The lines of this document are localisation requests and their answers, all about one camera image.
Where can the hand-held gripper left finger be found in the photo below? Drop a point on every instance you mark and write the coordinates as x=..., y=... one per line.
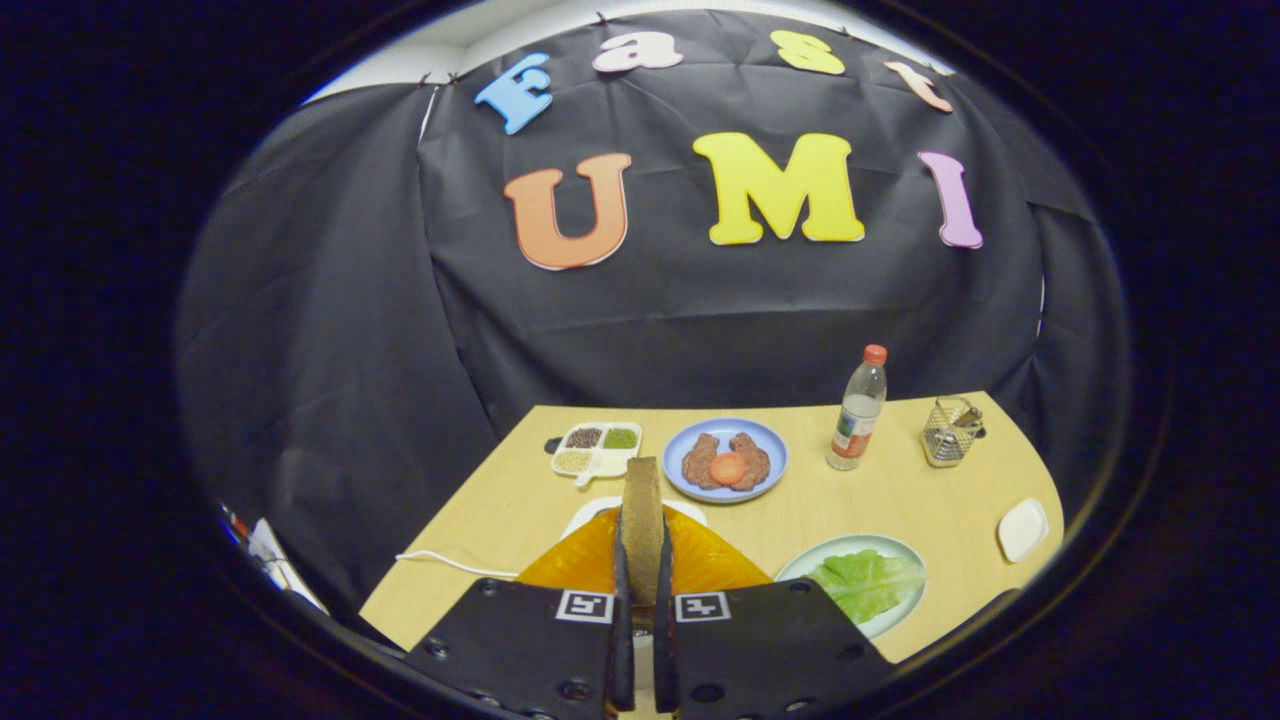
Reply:
x=530, y=640

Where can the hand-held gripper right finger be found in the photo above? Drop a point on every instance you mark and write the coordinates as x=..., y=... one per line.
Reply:
x=760, y=640

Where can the green lettuce leaf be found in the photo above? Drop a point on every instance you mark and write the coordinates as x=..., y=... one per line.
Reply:
x=870, y=583

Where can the brown toast slice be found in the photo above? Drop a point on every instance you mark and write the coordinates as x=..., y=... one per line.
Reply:
x=642, y=520

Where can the light green plate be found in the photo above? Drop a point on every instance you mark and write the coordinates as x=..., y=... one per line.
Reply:
x=800, y=570

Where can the white toaster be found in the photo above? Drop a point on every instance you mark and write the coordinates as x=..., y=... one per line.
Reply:
x=590, y=513

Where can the red tomato slice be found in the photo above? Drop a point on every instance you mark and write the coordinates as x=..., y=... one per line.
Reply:
x=728, y=468

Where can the brown meat piece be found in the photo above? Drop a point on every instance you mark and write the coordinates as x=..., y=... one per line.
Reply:
x=752, y=458
x=700, y=462

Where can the blue plate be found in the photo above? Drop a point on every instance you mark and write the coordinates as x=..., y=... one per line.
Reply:
x=772, y=445

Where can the white divided seasoning tray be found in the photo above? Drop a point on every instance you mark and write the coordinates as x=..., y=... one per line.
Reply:
x=600, y=450

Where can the clear bottle with red cap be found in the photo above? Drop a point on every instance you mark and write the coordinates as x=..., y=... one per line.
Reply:
x=858, y=415

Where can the white square plate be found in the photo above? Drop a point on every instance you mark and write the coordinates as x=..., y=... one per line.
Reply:
x=1023, y=530

